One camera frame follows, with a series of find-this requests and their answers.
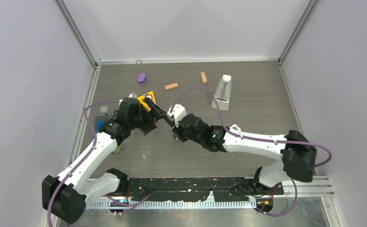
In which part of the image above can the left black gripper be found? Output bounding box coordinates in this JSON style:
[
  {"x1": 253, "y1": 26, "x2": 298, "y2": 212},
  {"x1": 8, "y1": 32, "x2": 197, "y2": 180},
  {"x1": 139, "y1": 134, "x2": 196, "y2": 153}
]
[{"x1": 129, "y1": 98, "x2": 167, "y2": 134}]

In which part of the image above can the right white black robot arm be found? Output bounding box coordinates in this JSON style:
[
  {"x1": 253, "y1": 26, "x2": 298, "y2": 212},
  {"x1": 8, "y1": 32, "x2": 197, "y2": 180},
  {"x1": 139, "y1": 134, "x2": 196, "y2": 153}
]
[{"x1": 164, "y1": 114, "x2": 317, "y2": 194}]

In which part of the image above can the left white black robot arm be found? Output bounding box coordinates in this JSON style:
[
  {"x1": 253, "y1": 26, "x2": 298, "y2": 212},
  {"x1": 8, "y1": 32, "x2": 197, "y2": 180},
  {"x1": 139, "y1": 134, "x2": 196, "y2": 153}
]
[{"x1": 42, "y1": 97, "x2": 167, "y2": 227}]

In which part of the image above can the yellow triangular toy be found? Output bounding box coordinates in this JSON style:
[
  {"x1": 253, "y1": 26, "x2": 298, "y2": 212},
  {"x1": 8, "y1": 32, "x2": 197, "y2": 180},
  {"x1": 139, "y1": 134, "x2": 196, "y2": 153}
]
[{"x1": 137, "y1": 91, "x2": 156, "y2": 111}]

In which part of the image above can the purple plastic cap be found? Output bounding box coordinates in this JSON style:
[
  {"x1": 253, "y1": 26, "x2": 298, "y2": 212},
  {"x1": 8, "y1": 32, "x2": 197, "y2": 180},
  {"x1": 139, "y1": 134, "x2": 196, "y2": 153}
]
[{"x1": 137, "y1": 73, "x2": 147, "y2": 85}]

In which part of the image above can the green toy piece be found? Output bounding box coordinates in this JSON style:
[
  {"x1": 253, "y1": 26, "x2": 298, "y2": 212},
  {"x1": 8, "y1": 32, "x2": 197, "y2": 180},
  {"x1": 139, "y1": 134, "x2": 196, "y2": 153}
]
[{"x1": 112, "y1": 146, "x2": 122, "y2": 154}]

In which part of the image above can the grey building plate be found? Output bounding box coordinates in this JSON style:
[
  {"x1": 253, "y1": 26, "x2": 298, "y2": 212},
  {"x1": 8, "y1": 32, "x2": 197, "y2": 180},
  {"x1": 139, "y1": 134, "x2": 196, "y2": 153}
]
[{"x1": 95, "y1": 115, "x2": 111, "y2": 127}]

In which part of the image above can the small clear grey tile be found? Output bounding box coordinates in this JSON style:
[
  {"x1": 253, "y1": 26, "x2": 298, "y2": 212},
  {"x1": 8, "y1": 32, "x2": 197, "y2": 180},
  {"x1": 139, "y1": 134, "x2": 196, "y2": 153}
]
[{"x1": 100, "y1": 106, "x2": 108, "y2": 113}]

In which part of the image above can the white metronome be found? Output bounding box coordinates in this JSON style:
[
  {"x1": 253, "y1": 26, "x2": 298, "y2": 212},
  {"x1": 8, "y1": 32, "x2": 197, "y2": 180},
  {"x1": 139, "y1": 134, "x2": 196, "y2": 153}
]
[{"x1": 214, "y1": 75, "x2": 232, "y2": 111}]

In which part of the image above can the upright orange wooden block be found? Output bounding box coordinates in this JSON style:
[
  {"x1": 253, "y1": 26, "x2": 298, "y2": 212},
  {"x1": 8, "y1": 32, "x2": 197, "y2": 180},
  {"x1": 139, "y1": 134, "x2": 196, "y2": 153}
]
[{"x1": 200, "y1": 72, "x2": 208, "y2": 84}]

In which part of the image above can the blue building brick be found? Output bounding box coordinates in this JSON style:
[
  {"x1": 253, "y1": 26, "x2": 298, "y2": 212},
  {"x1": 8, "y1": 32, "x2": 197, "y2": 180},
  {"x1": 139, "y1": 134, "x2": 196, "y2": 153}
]
[{"x1": 96, "y1": 121, "x2": 104, "y2": 132}]

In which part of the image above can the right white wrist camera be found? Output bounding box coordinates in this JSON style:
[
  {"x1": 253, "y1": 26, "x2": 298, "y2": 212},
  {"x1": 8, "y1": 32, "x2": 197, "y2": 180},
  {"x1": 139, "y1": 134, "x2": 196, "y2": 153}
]
[{"x1": 167, "y1": 104, "x2": 187, "y2": 127}]

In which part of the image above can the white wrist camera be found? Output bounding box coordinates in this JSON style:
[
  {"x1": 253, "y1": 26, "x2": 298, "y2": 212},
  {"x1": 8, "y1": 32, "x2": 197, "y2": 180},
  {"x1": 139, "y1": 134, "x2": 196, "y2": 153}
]
[
  {"x1": 119, "y1": 93, "x2": 138, "y2": 105},
  {"x1": 167, "y1": 104, "x2": 187, "y2": 127}
]

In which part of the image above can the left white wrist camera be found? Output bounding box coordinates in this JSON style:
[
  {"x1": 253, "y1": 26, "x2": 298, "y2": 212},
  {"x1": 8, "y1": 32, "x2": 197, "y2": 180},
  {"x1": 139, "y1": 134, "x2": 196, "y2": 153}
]
[{"x1": 119, "y1": 93, "x2": 138, "y2": 105}]

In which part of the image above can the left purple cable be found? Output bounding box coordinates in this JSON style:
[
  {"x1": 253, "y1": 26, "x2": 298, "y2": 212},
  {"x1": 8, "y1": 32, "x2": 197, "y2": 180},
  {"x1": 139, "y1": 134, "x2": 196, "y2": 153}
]
[{"x1": 47, "y1": 101, "x2": 122, "y2": 227}]

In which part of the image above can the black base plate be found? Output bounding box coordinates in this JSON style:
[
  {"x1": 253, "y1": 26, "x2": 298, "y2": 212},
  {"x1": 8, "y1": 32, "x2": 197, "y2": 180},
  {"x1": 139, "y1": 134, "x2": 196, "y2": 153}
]
[{"x1": 116, "y1": 177, "x2": 284, "y2": 202}]

